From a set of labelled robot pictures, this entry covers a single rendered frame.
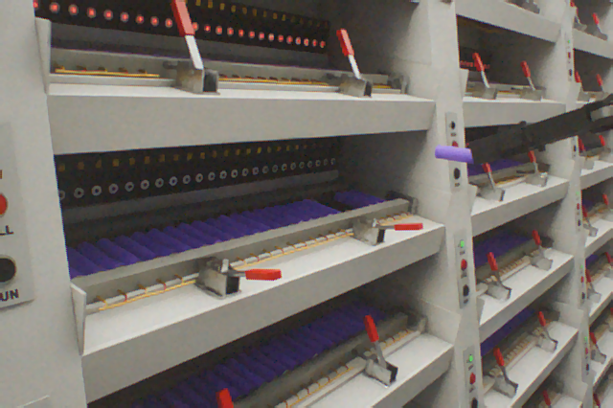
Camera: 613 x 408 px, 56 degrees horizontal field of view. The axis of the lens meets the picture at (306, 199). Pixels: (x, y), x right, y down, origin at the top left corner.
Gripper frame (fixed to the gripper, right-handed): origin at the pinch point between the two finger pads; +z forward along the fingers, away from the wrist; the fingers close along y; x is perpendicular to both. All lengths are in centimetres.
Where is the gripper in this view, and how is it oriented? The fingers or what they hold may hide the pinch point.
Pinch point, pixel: (503, 145)
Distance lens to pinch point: 74.8
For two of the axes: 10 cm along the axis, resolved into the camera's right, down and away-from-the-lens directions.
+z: -7.4, 2.2, 6.4
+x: 2.5, 9.7, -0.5
